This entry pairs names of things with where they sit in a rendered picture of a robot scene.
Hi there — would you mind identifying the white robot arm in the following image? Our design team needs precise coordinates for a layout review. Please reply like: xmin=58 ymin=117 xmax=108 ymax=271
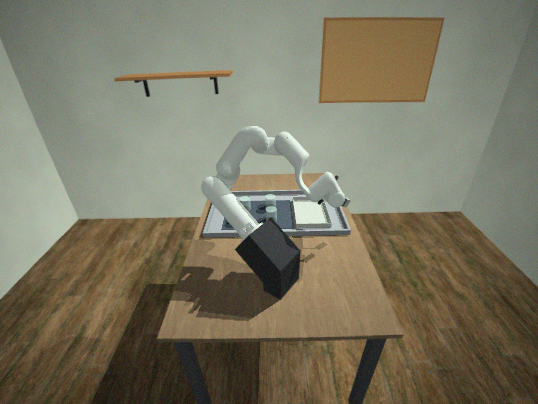
xmin=201 ymin=126 xmax=351 ymax=243

